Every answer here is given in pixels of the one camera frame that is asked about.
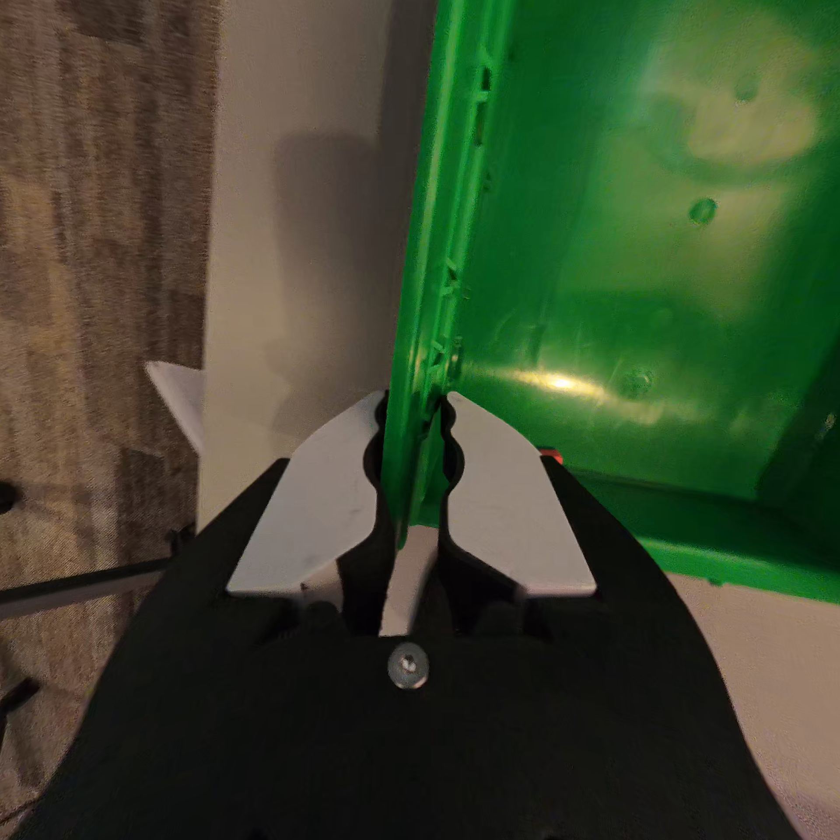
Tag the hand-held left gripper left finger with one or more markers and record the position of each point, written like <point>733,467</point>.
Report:
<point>315,505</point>

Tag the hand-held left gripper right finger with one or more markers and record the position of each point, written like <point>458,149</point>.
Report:
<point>505,512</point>

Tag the green plastic bin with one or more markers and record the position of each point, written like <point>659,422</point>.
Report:
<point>623,262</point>

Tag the small red cube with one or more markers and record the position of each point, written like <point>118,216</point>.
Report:
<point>551,455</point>

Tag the white board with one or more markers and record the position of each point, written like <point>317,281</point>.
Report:
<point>180,394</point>

